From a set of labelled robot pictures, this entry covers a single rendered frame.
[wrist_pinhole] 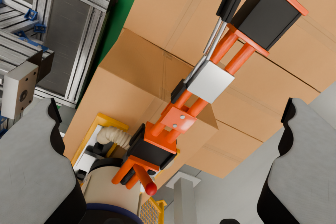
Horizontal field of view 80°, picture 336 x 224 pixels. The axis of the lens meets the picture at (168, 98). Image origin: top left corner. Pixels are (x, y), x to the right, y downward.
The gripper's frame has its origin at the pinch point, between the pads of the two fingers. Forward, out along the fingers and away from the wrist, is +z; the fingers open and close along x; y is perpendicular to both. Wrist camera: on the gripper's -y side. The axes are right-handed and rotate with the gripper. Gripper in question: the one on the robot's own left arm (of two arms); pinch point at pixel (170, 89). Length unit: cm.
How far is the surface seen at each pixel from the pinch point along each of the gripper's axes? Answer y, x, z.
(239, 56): 6.7, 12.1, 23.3
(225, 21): 0.5, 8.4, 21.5
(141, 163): 32.2, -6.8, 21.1
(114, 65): 16.1, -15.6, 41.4
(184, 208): 188, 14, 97
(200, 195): 222, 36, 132
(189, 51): 25, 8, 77
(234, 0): -2.5, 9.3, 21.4
